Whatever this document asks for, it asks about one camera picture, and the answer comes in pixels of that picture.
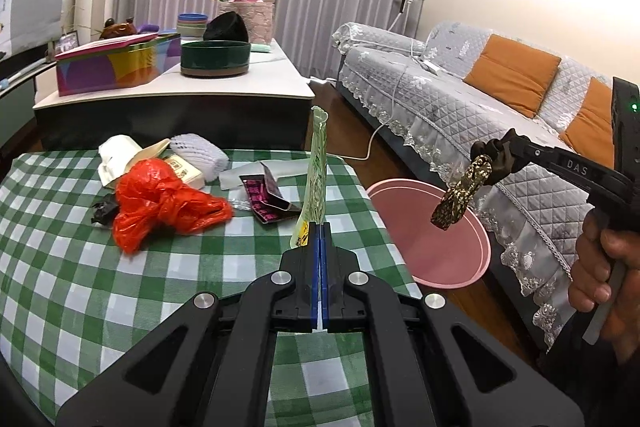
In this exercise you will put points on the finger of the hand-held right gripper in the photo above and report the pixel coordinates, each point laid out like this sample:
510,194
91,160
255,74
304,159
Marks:
550,159

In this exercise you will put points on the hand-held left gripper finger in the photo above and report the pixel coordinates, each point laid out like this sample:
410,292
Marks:
315,287
324,287

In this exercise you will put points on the dark magenta packet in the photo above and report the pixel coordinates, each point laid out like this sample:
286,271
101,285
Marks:
265,202

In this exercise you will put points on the dark speckled wrapper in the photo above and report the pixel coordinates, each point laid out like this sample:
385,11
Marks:
457,199

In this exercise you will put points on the green striped wrapper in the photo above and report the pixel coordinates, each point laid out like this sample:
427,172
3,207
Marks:
316,177

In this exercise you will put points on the pink plastic basin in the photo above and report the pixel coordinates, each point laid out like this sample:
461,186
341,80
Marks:
425,237

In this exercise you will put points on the clear plastic packaging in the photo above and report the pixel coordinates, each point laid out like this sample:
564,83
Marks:
235,179

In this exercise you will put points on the red plastic bag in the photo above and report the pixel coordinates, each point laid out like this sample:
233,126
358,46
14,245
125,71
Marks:
155,202

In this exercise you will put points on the black plastic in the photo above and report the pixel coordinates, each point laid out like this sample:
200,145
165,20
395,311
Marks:
105,212

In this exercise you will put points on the white paper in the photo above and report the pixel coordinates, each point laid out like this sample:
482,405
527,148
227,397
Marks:
117,157

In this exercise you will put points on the person's right hand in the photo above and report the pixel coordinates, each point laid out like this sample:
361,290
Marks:
590,267

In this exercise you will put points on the orange cushion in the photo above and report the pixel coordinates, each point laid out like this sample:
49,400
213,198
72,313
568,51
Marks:
592,127
515,74

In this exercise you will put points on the grey quilted sofa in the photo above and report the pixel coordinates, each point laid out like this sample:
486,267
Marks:
450,107

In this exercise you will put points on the white power strip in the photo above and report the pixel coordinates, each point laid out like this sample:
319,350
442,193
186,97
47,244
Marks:
431,68

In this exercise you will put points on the small cream box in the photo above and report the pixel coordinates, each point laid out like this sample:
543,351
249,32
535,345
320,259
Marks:
187,171

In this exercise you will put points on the white foam fruit net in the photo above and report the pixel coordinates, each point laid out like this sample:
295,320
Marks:
202,154

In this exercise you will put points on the white-topped coffee table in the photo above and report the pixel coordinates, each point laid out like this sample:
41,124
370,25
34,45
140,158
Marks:
280,77

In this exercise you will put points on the person's leg in black trousers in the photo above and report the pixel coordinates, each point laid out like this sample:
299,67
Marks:
575,387

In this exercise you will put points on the green checkered tablecloth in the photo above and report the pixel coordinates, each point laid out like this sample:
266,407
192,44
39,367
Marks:
75,282

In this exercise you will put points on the mint green tray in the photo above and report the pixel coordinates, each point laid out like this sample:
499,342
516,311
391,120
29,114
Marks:
261,48

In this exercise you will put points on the dark green round container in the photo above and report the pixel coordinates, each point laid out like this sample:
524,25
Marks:
215,57

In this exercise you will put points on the pink lace basket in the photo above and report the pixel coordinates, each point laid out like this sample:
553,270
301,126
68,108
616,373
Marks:
255,19

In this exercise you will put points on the stack of coloured bowls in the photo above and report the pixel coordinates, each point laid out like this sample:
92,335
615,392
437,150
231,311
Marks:
192,24

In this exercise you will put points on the colourful tin box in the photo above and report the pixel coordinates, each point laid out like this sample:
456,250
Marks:
100,69

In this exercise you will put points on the purple plastic item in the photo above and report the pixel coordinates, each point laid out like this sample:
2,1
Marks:
149,28

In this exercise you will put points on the brown teapot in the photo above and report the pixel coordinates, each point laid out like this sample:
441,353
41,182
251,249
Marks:
117,29

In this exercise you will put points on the dark television cabinet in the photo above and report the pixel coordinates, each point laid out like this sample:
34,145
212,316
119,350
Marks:
20,107

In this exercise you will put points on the light blue stick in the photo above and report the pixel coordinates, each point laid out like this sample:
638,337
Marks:
22,74

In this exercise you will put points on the cloth-covered television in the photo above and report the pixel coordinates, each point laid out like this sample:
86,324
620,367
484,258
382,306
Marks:
32,7

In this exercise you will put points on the small photo frame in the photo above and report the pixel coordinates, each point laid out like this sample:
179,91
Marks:
69,41

